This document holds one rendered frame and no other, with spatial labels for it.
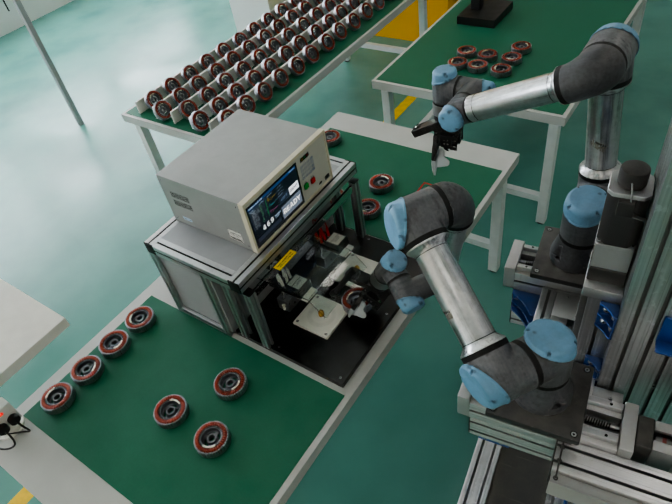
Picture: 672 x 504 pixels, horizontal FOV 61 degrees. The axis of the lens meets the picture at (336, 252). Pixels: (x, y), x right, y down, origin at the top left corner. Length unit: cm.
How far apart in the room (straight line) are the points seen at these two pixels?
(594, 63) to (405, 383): 175
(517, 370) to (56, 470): 146
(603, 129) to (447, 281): 64
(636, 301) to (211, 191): 121
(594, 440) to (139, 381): 145
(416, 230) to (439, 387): 151
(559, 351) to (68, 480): 150
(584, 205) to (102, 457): 164
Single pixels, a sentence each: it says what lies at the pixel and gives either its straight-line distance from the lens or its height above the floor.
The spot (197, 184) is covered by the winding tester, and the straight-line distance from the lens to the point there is 187.
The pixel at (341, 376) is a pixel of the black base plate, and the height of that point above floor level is 77.
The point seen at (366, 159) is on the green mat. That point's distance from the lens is 277.
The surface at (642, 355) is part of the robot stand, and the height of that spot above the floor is 111.
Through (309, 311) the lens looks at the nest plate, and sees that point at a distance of 208.
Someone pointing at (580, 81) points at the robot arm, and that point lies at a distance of 152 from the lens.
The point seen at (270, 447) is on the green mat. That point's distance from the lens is 186.
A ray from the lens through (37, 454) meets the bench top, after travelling 219.
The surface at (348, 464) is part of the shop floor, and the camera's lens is 262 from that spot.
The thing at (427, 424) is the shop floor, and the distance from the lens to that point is 268.
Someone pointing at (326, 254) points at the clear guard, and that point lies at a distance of 186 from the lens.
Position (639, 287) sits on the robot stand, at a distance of 141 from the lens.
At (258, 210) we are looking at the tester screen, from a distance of 179.
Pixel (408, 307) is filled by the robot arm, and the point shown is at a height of 104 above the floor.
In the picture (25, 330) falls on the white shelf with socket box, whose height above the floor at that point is 121.
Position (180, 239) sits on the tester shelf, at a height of 111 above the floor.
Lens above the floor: 236
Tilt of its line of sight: 44 degrees down
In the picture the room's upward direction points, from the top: 11 degrees counter-clockwise
